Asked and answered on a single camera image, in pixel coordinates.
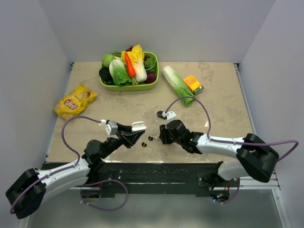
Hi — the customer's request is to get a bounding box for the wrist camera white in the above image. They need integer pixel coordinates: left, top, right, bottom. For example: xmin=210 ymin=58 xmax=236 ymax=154
xmin=99 ymin=119 xmax=118 ymax=136
xmin=161 ymin=111 xmax=177 ymax=124

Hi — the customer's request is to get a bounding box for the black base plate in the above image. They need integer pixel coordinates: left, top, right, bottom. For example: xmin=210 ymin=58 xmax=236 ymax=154
xmin=84 ymin=162 xmax=238 ymax=198

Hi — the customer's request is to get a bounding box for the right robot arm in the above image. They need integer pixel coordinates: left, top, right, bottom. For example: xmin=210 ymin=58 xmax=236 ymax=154
xmin=159 ymin=120 xmax=279 ymax=187

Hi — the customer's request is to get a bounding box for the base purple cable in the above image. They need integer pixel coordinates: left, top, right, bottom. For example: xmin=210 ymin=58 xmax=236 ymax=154
xmin=79 ymin=177 xmax=129 ymax=211
xmin=212 ymin=185 xmax=240 ymax=205

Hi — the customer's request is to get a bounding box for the orange toy carrot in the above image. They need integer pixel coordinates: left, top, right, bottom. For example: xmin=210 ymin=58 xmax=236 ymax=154
xmin=124 ymin=52 xmax=139 ymax=86

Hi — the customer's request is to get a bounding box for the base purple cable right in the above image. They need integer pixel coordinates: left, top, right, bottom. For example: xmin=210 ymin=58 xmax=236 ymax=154
xmin=212 ymin=185 xmax=240 ymax=205

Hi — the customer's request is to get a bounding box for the black earbud charging case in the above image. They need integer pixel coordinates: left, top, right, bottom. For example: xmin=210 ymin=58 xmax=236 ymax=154
xmin=157 ymin=111 xmax=166 ymax=119

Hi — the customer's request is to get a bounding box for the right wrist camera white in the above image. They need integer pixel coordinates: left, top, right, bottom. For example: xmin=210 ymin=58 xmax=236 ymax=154
xmin=161 ymin=111 xmax=177 ymax=124

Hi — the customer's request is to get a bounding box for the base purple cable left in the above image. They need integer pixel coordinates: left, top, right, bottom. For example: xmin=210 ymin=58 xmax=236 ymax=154
xmin=79 ymin=177 xmax=129 ymax=211

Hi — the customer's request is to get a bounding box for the purple onion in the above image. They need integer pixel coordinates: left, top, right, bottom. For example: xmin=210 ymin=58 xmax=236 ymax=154
xmin=145 ymin=72 xmax=156 ymax=84

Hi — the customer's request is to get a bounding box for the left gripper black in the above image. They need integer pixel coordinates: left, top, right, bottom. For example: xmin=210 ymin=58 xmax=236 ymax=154
xmin=100 ymin=123 xmax=144 ymax=159

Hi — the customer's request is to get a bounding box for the green white bok choy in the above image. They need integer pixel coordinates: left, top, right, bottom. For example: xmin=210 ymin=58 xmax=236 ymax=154
xmin=109 ymin=59 xmax=131 ymax=86

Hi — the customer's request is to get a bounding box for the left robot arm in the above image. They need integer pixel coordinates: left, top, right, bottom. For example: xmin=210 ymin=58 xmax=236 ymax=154
xmin=5 ymin=120 xmax=146 ymax=219

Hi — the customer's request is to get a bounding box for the yellow Lays chips bag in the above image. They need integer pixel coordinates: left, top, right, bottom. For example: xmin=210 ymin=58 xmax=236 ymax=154
xmin=53 ymin=85 xmax=97 ymax=120

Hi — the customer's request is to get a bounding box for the orange juice carton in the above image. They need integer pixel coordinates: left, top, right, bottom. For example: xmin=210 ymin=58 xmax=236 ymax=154
xmin=183 ymin=75 xmax=204 ymax=95

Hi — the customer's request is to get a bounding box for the green plastic basket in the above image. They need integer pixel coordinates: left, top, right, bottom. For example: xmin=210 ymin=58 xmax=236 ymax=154
xmin=99 ymin=51 xmax=160 ymax=92

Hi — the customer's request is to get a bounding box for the napa cabbage on table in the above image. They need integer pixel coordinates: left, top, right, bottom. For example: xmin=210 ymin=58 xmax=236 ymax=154
xmin=162 ymin=66 xmax=194 ymax=97

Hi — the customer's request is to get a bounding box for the white earbud charging case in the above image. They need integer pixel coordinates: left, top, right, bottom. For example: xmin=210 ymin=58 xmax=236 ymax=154
xmin=131 ymin=121 xmax=147 ymax=132

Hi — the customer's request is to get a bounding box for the dark leafy vegetable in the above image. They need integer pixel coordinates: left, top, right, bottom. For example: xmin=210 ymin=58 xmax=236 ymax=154
xmin=99 ymin=67 xmax=114 ymax=86

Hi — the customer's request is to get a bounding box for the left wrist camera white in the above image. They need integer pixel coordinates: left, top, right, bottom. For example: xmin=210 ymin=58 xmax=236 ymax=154
xmin=99 ymin=119 xmax=118 ymax=136

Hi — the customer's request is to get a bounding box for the yellow white cabbage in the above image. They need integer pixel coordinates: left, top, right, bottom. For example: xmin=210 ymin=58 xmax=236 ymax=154
xmin=121 ymin=45 xmax=147 ymax=83

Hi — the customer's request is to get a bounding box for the round green vegetable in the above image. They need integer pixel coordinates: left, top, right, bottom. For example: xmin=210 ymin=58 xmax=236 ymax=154
xmin=102 ymin=54 xmax=116 ymax=67

